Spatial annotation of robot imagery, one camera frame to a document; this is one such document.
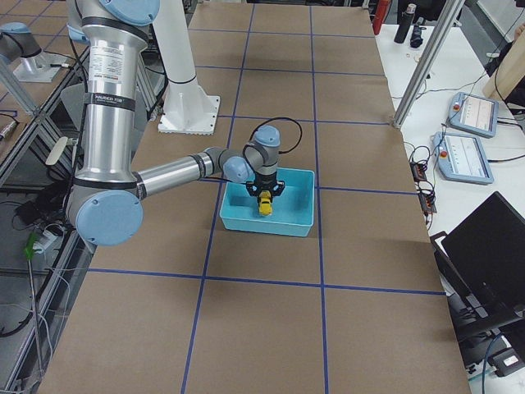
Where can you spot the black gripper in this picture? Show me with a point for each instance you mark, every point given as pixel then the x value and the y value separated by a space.
pixel 266 180

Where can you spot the yellow beetle toy car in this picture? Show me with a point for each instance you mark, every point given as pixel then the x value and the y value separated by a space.
pixel 265 203

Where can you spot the second grey robot arm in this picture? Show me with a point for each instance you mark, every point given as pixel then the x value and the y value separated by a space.
pixel 17 42

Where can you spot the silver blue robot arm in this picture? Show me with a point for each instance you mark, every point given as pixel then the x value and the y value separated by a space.
pixel 105 204

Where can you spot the near teach pendant tablet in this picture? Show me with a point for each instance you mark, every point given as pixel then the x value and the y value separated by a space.
pixel 461 158

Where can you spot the teach pendant tablet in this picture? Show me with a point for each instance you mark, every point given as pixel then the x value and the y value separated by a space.
pixel 461 158
pixel 473 114

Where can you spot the red cylinder bottle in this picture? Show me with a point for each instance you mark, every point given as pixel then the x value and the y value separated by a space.
pixel 380 15

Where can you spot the far teach pendant tablet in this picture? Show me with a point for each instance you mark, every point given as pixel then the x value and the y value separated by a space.
pixel 473 114

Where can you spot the black cylinder bottle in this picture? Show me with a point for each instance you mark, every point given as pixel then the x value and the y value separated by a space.
pixel 405 22

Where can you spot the black laptop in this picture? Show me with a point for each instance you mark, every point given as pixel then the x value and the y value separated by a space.
pixel 484 258

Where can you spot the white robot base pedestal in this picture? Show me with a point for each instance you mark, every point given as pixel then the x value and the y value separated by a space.
pixel 187 109

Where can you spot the aluminium frame post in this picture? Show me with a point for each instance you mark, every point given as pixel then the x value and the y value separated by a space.
pixel 438 36

